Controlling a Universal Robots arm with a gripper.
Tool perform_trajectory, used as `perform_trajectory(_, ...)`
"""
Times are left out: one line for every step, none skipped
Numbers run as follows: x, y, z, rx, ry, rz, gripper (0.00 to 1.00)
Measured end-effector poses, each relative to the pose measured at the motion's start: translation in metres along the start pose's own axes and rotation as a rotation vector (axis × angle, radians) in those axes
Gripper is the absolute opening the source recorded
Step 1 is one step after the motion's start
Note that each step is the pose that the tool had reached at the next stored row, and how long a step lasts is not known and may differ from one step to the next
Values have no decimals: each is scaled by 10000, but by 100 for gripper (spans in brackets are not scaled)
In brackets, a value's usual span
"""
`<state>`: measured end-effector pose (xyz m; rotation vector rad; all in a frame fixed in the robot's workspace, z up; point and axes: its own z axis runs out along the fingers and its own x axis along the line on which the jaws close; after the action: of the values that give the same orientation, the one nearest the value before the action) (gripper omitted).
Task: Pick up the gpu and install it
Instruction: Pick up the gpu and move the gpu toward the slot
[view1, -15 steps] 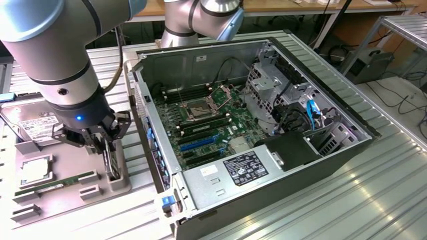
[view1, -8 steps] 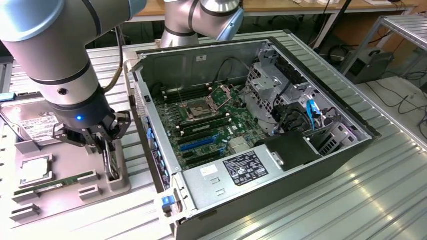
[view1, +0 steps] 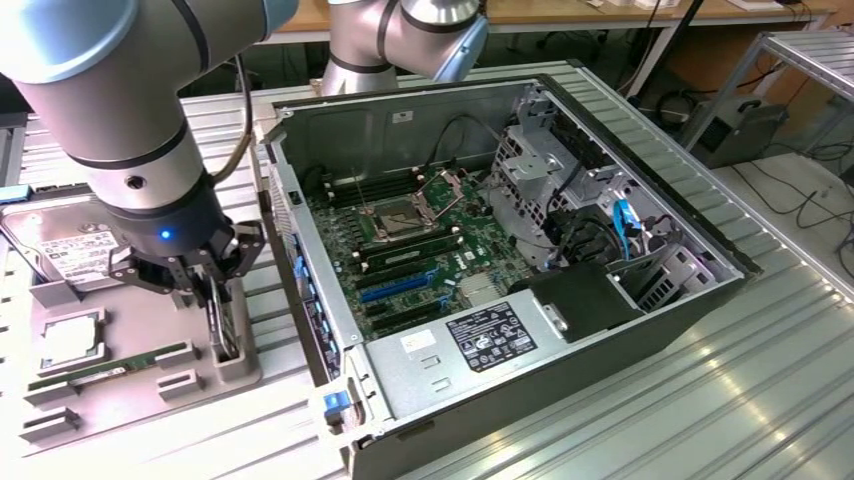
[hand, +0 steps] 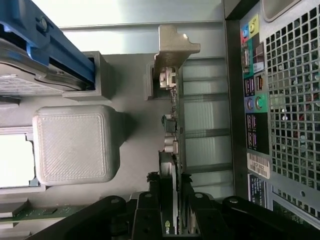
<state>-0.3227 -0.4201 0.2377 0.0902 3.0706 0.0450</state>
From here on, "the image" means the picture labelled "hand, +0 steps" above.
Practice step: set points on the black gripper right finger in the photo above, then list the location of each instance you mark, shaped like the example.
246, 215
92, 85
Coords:
225, 217

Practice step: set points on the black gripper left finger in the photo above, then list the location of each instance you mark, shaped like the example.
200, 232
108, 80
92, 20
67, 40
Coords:
120, 215

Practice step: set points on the grey 3D-printed parts rack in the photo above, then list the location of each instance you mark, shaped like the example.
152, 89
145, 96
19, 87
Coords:
82, 142

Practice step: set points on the green RAM stick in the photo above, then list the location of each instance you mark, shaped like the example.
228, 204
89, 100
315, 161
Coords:
32, 212

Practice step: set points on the silver CPU chip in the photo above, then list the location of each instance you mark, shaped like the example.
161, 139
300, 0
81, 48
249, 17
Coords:
15, 160

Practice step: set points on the black and silver PC case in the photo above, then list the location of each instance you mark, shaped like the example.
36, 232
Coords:
277, 100

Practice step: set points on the hard disk in blue caddy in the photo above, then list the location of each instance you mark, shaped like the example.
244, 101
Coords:
42, 57

